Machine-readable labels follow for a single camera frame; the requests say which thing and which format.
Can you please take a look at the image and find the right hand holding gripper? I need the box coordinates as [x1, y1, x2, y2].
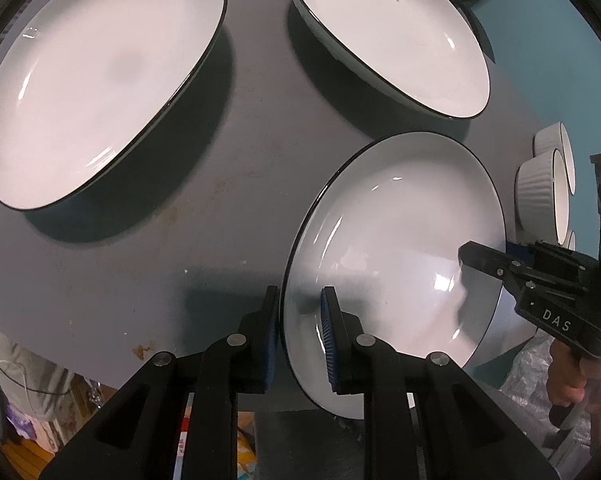
[545, 336, 601, 418]

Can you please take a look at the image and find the white ribbed ramekin front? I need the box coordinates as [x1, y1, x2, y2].
[515, 148, 569, 245]

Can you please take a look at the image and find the white ribbed ramekin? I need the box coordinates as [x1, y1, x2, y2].
[532, 122, 577, 196]
[515, 148, 569, 245]

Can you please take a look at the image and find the white ribbed ramekin back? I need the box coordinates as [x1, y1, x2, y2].
[532, 122, 577, 196]

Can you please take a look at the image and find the large white plate black rim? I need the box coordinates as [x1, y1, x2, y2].
[0, 0, 228, 211]

